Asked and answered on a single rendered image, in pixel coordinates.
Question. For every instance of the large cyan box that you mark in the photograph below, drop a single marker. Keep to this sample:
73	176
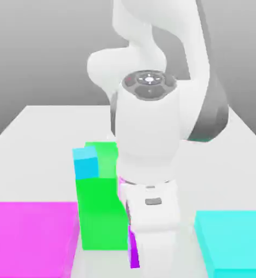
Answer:
236	241

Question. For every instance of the large green box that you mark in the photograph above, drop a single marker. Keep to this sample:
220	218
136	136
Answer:
99	212

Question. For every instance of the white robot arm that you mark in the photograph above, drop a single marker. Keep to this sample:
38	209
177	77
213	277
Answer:
147	134

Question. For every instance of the large magenta box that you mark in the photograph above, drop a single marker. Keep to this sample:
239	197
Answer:
32	236

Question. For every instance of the small blue cube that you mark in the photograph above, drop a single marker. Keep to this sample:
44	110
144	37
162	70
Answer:
86	167

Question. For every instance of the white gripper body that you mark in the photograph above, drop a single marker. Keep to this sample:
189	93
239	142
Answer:
157	252

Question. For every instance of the small purple cube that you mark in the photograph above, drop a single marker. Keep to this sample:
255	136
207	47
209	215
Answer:
133	252

